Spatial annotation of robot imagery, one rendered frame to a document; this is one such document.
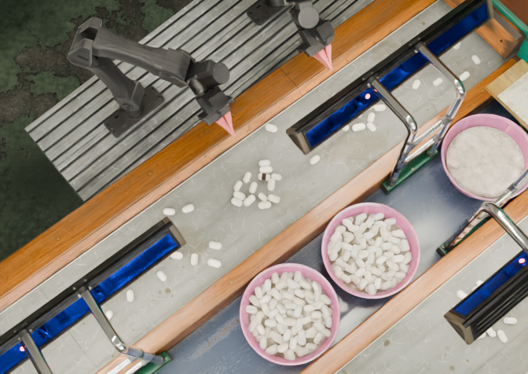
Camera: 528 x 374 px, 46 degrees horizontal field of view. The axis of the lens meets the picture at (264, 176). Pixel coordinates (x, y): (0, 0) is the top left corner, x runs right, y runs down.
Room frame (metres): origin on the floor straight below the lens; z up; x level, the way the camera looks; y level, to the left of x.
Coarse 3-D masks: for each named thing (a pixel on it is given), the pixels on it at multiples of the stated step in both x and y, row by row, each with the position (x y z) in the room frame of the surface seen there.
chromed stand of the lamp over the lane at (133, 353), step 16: (80, 288) 0.29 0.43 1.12; (96, 304) 0.26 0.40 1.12; (32, 336) 0.21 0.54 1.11; (112, 336) 0.18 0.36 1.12; (32, 352) 0.18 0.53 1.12; (128, 352) 0.15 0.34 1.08; (144, 352) 0.16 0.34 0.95; (48, 368) 0.14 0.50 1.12; (112, 368) 0.13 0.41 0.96; (144, 368) 0.14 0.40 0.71; (160, 368) 0.14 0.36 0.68
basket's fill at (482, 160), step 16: (480, 128) 0.68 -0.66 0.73; (464, 144) 0.64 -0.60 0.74; (480, 144) 0.63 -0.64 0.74; (496, 144) 0.62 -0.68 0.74; (512, 144) 0.62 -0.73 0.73; (448, 160) 0.59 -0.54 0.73; (464, 160) 0.59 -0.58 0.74; (480, 160) 0.58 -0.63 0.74; (496, 160) 0.57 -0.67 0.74; (512, 160) 0.57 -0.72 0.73; (464, 176) 0.54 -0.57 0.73; (480, 176) 0.53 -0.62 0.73; (496, 176) 0.52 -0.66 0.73; (512, 176) 0.52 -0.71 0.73; (480, 192) 0.48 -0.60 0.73; (496, 192) 0.48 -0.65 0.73
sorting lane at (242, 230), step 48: (384, 48) 0.99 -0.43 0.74; (480, 48) 0.94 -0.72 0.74; (432, 96) 0.80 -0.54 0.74; (240, 144) 0.74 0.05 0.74; (288, 144) 0.72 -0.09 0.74; (336, 144) 0.69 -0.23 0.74; (384, 144) 0.67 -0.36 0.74; (192, 192) 0.61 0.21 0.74; (288, 192) 0.57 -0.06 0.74; (192, 240) 0.47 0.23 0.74; (240, 240) 0.45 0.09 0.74; (48, 288) 0.39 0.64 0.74; (144, 288) 0.35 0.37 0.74; (192, 288) 0.33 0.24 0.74; (96, 336) 0.24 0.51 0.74
